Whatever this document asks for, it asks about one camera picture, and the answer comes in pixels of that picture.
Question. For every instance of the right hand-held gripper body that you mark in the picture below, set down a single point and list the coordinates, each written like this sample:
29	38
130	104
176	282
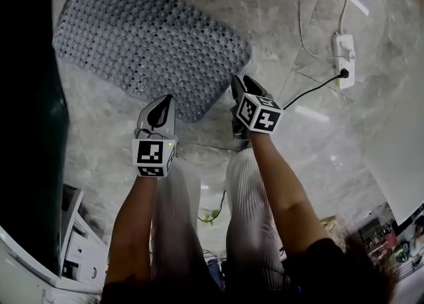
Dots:
261	115

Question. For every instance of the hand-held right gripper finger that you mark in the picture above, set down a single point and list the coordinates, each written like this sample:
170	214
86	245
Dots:
236	86
254	84

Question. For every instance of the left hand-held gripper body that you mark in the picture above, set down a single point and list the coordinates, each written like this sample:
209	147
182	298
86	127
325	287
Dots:
153	155

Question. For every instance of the grey bubble bath mat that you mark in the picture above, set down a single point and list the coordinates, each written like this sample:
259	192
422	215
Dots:
139	41

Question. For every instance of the person's left forearm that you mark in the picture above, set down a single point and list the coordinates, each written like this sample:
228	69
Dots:
134	223

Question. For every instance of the person's right forearm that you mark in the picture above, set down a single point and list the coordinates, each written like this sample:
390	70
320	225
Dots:
281	193

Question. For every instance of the person's left leg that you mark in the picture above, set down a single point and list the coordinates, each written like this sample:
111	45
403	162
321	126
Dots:
177	226

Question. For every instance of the person's leg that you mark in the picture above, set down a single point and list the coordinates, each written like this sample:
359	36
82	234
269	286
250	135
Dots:
177	226
248	216

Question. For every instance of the green plant leaves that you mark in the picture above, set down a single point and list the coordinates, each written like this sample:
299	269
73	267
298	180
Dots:
212	215

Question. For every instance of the white power strip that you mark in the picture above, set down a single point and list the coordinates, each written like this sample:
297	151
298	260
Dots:
346	64

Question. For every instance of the white plug adapter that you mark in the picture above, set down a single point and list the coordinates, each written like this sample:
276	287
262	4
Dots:
346	49

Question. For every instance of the person's right leg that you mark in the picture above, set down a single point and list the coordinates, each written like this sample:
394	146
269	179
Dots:
248	216

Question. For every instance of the white drawer unit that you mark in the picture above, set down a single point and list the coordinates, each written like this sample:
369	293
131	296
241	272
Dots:
76	249

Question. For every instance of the dark cabinet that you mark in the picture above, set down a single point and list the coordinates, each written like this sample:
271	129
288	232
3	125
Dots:
26	114

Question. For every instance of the person's black top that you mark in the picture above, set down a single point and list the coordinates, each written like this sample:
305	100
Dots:
265	289

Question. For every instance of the cluttered shelf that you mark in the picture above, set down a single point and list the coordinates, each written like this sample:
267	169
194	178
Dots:
394	239

